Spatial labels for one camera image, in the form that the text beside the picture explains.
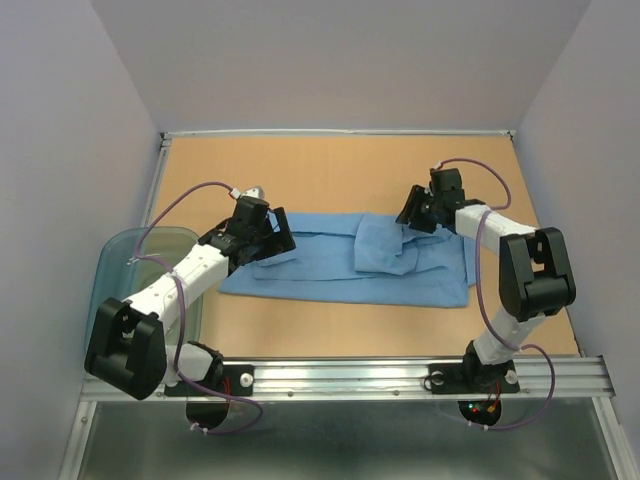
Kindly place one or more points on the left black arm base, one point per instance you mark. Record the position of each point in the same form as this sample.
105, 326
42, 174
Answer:
225, 380

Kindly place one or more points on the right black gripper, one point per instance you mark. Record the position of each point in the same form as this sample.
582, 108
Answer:
410, 209

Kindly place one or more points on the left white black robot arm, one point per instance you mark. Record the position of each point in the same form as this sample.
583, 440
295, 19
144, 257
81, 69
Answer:
127, 347

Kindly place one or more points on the aluminium front rail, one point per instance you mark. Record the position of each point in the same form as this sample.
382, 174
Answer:
418, 378

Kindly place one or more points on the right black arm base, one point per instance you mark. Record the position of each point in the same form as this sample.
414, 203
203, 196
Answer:
455, 379

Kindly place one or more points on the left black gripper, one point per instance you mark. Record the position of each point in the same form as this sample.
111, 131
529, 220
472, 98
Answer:
279, 242

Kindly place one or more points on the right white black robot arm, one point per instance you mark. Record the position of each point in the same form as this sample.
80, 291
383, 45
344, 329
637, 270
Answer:
535, 281

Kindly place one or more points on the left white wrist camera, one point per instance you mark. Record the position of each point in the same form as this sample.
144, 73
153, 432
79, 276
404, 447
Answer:
256, 192

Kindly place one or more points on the clear blue plastic bin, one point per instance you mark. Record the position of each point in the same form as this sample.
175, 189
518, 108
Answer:
119, 274

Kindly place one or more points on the light blue long sleeve shirt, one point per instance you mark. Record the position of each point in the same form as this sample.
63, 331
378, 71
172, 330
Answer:
362, 258

